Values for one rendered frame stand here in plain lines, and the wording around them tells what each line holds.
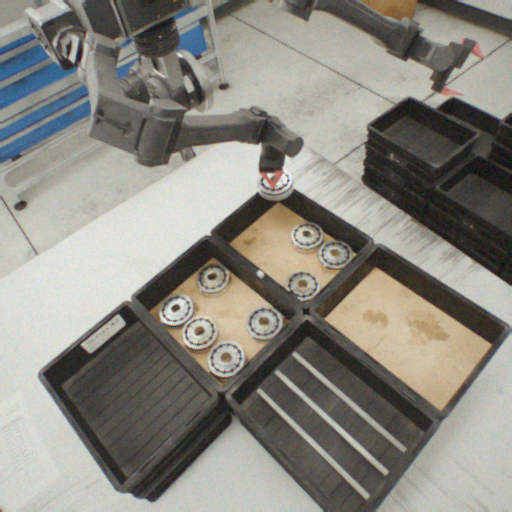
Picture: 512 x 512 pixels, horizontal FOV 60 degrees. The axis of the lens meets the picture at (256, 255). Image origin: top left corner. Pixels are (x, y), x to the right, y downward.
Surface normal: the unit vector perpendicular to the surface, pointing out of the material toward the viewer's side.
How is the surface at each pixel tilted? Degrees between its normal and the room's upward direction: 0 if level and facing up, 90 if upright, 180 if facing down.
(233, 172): 0
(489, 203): 0
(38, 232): 0
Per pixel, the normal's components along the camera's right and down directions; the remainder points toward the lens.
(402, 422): -0.12, -0.57
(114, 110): -0.03, 0.49
